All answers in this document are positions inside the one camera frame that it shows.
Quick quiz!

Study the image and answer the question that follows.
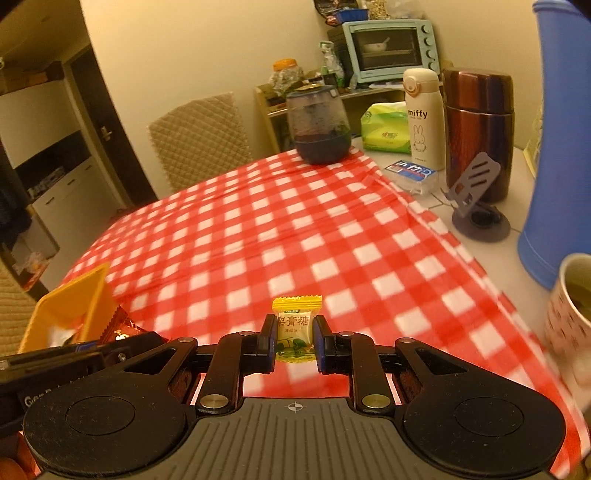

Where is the black appliance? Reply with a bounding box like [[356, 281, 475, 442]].
[[327, 25, 352, 80]]

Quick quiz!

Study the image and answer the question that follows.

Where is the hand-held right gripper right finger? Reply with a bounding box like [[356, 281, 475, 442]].
[[313, 316, 467, 414]]

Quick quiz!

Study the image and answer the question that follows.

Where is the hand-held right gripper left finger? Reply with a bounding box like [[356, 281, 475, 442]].
[[122, 315, 280, 415]]

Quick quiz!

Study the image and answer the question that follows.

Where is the light blue toaster oven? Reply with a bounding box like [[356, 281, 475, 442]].
[[342, 19, 437, 85]]

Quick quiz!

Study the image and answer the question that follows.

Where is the blue tissue packet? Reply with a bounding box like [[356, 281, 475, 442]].
[[384, 159, 439, 196]]

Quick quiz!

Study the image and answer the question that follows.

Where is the dark door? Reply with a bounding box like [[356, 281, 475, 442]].
[[65, 46, 161, 205]]

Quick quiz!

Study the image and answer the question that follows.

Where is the yellow candy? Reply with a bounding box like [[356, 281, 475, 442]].
[[271, 295, 324, 365]]

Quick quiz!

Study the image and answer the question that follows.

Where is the red checked tablecloth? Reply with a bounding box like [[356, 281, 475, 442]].
[[60, 141, 591, 480]]

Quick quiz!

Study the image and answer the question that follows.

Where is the yellow plastic tray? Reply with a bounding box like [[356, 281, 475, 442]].
[[17, 262, 117, 356]]

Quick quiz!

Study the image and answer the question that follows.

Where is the brown metal thermos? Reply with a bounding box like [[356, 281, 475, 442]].
[[442, 68, 515, 204]]

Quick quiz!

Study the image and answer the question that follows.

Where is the green white bag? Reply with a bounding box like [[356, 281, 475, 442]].
[[318, 41, 345, 87]]

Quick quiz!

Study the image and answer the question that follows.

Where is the clear bag of nuts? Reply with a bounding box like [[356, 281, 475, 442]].
[[365, 0, 394, 22]]

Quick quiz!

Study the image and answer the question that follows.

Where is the white shoe cabinet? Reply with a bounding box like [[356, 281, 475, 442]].
[[25, 154, 118, 261]]

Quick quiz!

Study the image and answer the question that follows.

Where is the dark snack bag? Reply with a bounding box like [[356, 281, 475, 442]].
[[314, 0, 357, 25]]

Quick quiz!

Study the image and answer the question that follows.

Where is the green tissue pack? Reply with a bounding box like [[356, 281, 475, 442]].
[[359, 102, 413, 156]]

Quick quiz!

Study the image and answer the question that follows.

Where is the beige quilted chair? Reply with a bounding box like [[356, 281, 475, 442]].
[[0, 263, 38, 357], [147, 91, 254, 195]]

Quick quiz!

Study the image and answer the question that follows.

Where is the person's left hand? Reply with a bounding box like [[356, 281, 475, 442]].
[[0, 431, 38, 480]]

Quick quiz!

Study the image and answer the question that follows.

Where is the grey phone stand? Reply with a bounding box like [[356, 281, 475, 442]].
[[445, 151, 513, 241]]

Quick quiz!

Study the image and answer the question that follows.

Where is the orange lid plastic jar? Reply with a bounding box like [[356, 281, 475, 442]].
[[269, 58, 306, 94]]

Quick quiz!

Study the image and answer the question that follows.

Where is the orange candy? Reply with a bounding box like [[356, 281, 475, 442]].
[[102, 305, 145, 345]]

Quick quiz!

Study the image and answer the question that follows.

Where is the patterned paper cup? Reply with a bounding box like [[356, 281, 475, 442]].
[[545, 253, 591, 386]]

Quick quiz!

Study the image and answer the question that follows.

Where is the blue plastic jug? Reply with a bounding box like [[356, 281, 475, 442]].
[[517, 0, 591, 291]]

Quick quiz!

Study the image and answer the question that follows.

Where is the dark glass cup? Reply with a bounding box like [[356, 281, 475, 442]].
[[286, 84, 352, 165]]

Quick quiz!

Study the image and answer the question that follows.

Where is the white rabbit print bottle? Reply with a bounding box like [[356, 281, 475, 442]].
[[403, 68, 447, 172]]

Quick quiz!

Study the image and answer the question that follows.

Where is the wooden shelf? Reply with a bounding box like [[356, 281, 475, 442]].
[[253, 69, 445, 154]]

